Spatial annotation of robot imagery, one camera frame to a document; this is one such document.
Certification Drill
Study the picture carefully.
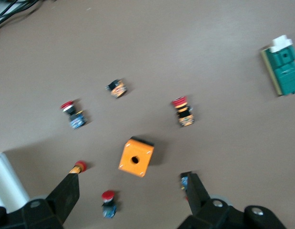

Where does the red pushbutton with orange block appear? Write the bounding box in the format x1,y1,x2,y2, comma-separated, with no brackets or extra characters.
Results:
171,95,195,128

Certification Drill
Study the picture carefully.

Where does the orange button enclosure box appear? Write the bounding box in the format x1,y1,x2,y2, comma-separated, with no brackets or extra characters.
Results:
118,136,155,178

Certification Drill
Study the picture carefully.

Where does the small red yellow knob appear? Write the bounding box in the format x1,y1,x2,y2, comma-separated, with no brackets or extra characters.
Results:
68,160,88,175

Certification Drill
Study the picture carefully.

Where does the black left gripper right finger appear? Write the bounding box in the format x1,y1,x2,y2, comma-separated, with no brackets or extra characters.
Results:
177,171,287,229

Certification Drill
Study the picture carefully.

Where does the black cable bundle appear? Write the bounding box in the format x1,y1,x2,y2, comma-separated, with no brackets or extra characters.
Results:
0,0,41,33

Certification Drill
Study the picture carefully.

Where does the red pushbutton with blue block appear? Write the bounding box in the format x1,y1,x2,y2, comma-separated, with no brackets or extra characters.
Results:
101,189,118,219
180,173,190,200
60,100,87,130

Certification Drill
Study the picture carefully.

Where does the orange contact block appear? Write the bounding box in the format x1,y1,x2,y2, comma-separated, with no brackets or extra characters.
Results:
104,78,128,99

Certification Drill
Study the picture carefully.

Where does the white ribbed plastic tray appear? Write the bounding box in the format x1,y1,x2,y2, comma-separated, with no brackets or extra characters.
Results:
0,152,31,214

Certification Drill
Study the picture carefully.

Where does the green load switch white lever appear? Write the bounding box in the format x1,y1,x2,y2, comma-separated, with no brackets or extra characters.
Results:
260,34,295,97

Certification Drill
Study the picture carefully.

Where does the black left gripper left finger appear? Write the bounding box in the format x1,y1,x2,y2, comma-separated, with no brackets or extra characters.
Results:
0,173,80,229

